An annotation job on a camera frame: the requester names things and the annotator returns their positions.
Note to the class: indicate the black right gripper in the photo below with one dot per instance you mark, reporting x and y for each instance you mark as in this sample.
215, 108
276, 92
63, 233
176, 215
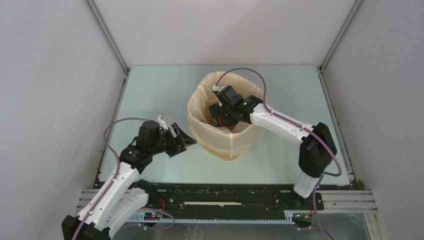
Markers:
216, 110

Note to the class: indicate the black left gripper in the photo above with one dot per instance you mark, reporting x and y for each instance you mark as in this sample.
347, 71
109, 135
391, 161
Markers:
183, 140

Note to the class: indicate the translucent cream trash bag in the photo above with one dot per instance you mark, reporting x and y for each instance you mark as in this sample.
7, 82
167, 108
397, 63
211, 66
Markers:
198, 104

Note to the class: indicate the orange plastic trash bin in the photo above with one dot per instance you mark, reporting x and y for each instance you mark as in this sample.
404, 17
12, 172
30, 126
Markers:
228, 143

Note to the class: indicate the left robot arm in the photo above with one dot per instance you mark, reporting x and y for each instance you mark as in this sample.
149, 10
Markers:
123, 194

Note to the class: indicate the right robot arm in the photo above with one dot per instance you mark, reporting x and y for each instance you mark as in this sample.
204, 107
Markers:
317, 148

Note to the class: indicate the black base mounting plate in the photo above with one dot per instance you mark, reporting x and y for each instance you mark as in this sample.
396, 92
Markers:
228, 202

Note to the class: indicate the left controller board with LEDs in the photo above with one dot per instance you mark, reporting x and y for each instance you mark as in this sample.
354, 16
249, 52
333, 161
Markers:
152, 216

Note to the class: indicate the right controller board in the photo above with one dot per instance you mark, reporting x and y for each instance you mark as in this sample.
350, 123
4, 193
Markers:
301, 217

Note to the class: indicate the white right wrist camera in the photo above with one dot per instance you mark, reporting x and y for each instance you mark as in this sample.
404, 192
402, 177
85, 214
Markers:
216, 89

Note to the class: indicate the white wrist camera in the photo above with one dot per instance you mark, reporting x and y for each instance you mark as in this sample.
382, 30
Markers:
161, 121
216, 89

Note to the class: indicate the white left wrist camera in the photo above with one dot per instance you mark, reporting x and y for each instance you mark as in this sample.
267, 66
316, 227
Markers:
161, 121

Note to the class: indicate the aluminium frame rail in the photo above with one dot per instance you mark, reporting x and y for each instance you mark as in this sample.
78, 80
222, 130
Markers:
350, 199

